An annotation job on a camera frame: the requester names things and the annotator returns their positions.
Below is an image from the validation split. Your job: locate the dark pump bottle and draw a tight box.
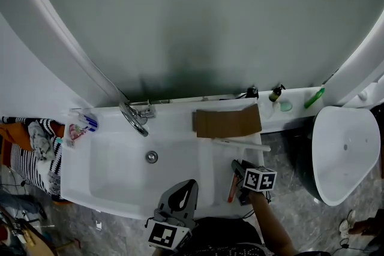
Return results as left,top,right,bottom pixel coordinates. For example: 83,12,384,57
268,84,287,103

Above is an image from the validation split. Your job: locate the black and white striped cloth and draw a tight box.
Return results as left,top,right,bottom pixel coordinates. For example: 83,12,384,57
1,116,65,203

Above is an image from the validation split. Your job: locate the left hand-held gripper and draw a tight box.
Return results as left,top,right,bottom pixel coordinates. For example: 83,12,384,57
146,179,200,251

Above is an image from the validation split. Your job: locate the black floor cable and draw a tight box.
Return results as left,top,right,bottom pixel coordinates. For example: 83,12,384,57
329,236,384,256

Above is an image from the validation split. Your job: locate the brown cardboard piece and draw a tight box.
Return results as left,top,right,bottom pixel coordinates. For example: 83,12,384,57
191,103,263,140

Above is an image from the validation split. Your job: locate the blue and white tube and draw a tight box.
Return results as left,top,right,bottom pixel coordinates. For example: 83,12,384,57
78,115,100,132

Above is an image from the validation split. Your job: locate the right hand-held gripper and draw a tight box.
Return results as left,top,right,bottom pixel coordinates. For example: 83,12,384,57
230,159,278,206

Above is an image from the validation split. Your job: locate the white curved frame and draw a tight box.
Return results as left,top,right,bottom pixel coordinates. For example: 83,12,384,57
0,0,130,107

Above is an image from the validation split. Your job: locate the small black device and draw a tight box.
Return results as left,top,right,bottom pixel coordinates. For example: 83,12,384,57
245,86,260,100

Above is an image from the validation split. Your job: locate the person's right forearm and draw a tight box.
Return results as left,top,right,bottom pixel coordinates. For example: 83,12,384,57
248,191,301,256

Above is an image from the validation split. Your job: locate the white lit column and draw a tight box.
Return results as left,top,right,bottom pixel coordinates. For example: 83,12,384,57
323,8,384,106

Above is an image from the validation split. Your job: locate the white squeegee with orange end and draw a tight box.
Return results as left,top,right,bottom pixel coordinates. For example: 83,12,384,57
211,137,272,203

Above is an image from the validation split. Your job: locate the green and white bathtub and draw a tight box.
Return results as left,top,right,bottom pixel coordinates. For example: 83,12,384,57
292,105,382,207

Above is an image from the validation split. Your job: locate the green bottle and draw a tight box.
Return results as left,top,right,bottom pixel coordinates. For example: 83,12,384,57
303,87,326,110

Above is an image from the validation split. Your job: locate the chrome faucet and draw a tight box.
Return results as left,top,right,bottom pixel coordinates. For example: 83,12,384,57
118,99,157,138

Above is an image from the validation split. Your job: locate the grey rag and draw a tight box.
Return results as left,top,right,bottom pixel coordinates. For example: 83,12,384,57
28,120,56,161

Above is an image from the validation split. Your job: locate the person's black patterned shirt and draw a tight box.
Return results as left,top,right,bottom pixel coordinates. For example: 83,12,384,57
151,216,331,256

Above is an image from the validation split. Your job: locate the white sink table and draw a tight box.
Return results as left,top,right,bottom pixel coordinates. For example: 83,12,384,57
59,86,329,221

